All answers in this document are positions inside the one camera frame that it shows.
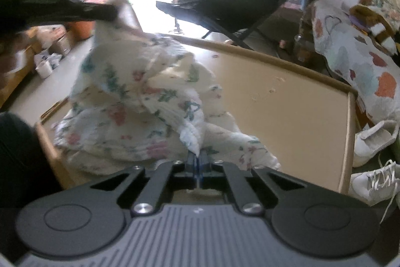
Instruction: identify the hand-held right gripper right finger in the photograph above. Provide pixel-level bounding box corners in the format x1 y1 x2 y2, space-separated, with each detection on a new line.
199 151 313 217

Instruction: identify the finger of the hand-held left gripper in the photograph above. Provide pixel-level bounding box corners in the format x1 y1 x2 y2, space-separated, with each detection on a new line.
59 0 121 23

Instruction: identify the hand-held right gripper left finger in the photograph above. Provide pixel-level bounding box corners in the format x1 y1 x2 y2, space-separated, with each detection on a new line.
86 151 199 217

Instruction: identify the white floral shirt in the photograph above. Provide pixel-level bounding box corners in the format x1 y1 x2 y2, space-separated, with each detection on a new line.
53 0 282 177

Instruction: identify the white plastic bag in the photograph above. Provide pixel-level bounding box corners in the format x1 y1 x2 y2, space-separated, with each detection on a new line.
34 53 63 78

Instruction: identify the person's dark clothing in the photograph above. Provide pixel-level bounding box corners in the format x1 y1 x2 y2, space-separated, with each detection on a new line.
0 112 63 208

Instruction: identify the white lace sneaker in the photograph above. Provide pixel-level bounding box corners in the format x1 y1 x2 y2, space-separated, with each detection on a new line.
348 161 400 206

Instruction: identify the white flat shoe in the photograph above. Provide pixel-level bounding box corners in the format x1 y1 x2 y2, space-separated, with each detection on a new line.
353 120 400 167

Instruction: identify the heart print quilt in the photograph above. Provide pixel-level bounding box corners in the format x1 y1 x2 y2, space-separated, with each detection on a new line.
300 0 400 127

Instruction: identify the brown white plush toy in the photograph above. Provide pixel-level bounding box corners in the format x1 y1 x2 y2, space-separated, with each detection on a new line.
348 4 399 55

